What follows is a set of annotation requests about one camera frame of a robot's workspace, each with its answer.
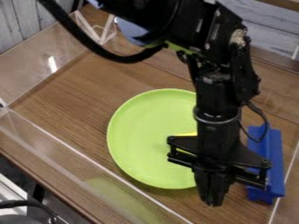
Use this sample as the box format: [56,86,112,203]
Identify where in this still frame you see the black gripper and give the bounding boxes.
[166,122,270,207]

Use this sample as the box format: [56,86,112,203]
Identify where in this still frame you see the yellow toy banana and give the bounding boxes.
[174,132,197,137]

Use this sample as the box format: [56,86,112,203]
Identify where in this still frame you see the clear acrylic corner bracket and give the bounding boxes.
[74,10,117,46]

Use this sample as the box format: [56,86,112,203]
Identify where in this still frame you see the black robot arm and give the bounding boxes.
[37,0,270,207]

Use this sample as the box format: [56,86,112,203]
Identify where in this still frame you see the black cable lower left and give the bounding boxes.
[0,199,60,224]

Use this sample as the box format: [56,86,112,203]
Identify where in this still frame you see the clear acrylic tray wall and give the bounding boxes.
[0,99,190,224]

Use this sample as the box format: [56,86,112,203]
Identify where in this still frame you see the green round plate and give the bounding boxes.
[106,88,196,190]

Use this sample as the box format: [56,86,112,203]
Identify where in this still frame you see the blue plastic block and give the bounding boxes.
[246,128,285,205]

